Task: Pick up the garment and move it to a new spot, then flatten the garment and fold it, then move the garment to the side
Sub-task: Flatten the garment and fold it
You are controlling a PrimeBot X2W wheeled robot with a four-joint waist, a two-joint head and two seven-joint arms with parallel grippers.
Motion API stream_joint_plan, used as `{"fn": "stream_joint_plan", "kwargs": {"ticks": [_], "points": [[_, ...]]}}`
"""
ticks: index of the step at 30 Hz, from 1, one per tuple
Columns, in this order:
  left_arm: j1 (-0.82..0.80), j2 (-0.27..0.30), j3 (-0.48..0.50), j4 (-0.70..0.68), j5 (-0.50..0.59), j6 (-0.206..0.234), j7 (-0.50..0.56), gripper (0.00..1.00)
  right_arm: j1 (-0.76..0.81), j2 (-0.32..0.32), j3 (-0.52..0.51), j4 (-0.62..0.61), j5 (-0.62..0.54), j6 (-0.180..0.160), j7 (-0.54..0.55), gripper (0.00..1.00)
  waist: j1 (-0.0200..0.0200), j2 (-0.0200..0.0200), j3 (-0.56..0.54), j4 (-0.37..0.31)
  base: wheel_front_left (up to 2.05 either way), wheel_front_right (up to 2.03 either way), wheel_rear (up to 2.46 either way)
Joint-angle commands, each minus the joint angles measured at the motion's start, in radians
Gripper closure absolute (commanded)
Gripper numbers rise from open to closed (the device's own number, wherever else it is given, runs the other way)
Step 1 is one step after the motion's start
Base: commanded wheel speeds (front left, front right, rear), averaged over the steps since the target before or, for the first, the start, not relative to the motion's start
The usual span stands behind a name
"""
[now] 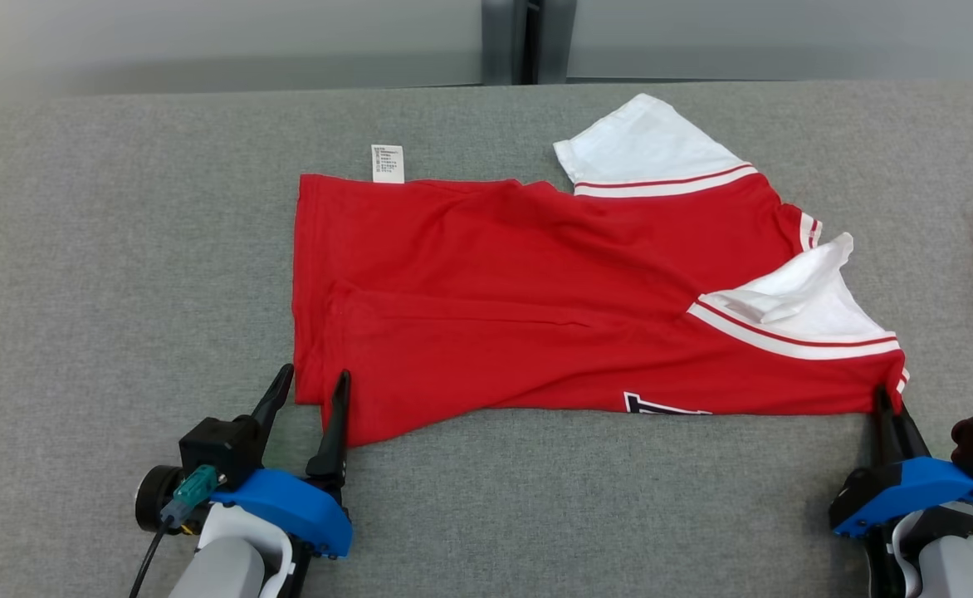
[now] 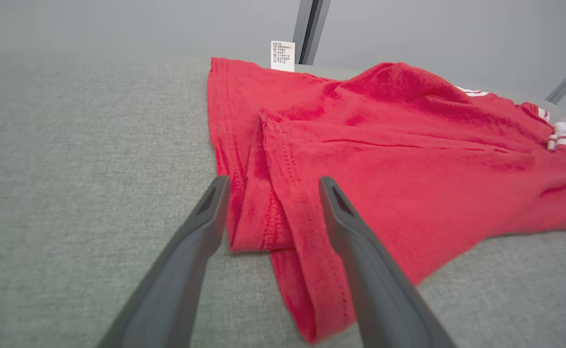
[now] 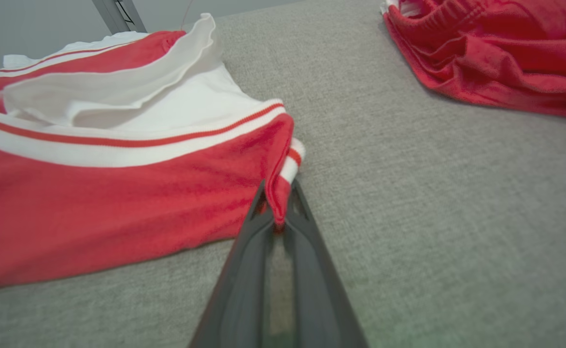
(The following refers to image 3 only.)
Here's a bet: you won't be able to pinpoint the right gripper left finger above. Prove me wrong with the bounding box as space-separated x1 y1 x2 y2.
189 180 276 348

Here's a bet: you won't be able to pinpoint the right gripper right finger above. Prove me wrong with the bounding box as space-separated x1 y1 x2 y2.
282 179 369 348

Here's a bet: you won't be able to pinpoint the red white striped jersey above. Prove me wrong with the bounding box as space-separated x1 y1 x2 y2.
0 12 308 293

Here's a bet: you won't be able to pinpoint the grey fabric sofa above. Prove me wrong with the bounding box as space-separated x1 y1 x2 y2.
0 0 566 348

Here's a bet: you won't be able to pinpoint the red shorts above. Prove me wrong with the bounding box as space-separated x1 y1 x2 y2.
380 0 566 125

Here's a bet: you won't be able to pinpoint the grey post with black slot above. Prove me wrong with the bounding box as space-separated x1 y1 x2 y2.
91 0 147 35

